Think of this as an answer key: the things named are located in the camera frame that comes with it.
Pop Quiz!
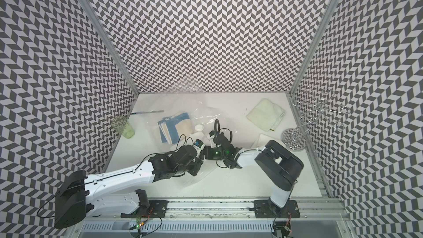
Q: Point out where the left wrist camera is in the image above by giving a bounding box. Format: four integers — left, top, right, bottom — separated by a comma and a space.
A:
193, 139, 204, 151

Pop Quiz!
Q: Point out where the green plastic cup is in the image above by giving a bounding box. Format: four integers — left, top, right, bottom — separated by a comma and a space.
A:
111, 116, 135, 139

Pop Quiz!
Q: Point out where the pale green cloth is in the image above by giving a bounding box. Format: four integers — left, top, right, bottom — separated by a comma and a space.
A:
246, 99, 286, 132

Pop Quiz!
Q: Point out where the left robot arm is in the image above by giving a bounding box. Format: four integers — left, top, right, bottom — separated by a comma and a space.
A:
54, 145, 204, 229

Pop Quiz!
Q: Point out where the clear plastic vacuum bag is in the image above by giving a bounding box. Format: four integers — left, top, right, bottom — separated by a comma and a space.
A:
145, 89, 239, 189

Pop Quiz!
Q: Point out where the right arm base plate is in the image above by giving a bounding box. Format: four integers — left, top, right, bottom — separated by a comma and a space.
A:
250, 199, 300, 219

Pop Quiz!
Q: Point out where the aluminium frame rail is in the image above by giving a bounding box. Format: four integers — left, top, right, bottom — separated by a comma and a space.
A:
85, 195, 350, 221

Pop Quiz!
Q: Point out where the white vacuum bag valve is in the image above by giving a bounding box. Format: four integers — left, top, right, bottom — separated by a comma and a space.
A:
195, 124, 204, 132

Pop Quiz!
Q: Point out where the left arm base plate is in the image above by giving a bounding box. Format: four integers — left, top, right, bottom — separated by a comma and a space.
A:
120, 199, 169, 219

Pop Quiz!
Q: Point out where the white towel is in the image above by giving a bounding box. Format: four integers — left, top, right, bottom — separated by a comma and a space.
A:
189, 132, 211, 146
251, 134, 274, 149

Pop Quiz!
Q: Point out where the blue and cream towel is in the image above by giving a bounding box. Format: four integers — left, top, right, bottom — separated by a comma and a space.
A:
158, 112, 193, 144

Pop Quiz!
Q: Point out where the purple toothbrush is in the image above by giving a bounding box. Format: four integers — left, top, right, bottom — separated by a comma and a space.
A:
131, 110, 164, 115

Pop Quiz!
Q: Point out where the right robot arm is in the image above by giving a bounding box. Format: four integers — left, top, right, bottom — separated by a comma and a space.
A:
193, 130, 304, 209

